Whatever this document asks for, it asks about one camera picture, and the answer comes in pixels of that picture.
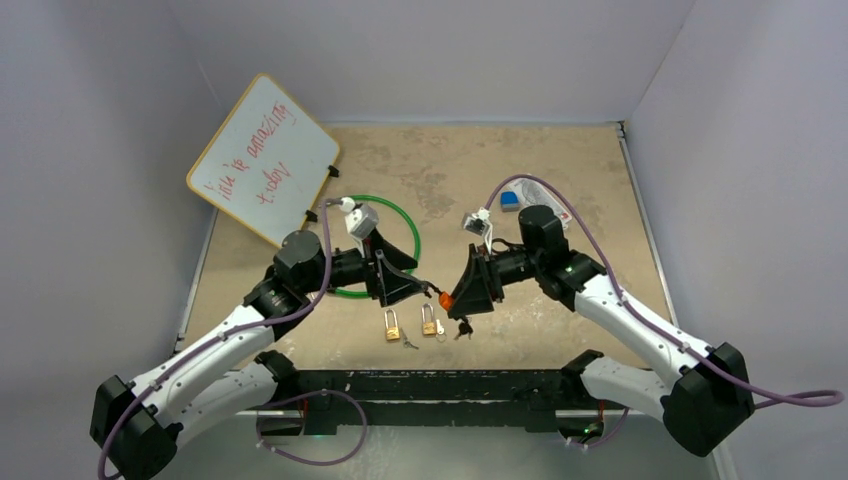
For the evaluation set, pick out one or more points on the blue whiteboard eraser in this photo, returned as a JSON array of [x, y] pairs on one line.
[[509, 202]]

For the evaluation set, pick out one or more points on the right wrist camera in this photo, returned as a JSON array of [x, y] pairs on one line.
[[477, 222]]

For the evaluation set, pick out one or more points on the white printed card package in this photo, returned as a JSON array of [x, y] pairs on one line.
[[532, 193]]

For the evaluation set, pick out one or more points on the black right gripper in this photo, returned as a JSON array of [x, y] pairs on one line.
[[481, 285]]

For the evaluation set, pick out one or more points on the whiteboard with orange frame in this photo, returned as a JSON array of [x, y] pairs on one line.
[[267, 163]]

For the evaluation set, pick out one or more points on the black-headed keys bunch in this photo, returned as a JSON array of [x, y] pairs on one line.
[[464, 328]]

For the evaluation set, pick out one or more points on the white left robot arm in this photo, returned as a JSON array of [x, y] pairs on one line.
[[140, 424]]

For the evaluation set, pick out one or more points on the orange black lock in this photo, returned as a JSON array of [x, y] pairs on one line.
[[445, 300]]

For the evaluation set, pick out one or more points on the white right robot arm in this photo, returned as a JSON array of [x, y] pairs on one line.
[[683, 385]]

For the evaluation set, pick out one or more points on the green cable lock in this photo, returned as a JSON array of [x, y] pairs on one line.
[[415, 235]]

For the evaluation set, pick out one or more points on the brass padlock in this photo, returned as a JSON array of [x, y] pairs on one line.
[[392, 328], [429, 327]]

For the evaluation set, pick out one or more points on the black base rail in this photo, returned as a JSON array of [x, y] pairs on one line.
[[538, 401]]

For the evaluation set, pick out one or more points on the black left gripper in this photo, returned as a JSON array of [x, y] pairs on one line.
[[386, 261]]

